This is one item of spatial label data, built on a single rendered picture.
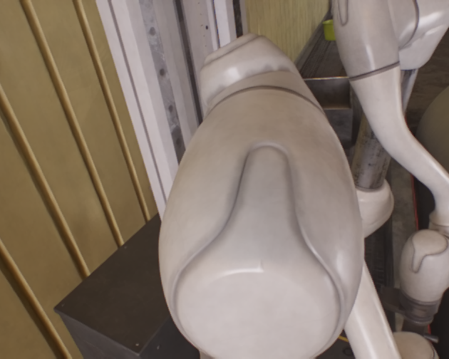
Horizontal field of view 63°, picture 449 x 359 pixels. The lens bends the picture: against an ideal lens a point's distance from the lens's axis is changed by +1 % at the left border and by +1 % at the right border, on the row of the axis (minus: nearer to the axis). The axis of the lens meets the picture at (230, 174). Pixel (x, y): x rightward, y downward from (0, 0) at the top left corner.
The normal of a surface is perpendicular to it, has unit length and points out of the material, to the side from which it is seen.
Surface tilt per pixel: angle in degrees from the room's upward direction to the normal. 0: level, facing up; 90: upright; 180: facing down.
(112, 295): 0
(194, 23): 90
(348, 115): 90
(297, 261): 44
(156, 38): 90
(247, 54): 34
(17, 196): 90
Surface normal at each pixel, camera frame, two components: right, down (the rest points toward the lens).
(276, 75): 0.09, -0.78
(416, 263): -0.81, 0.26
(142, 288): -0.13, -0.84
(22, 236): 0.94, 0.07
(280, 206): 0.16, -0.57
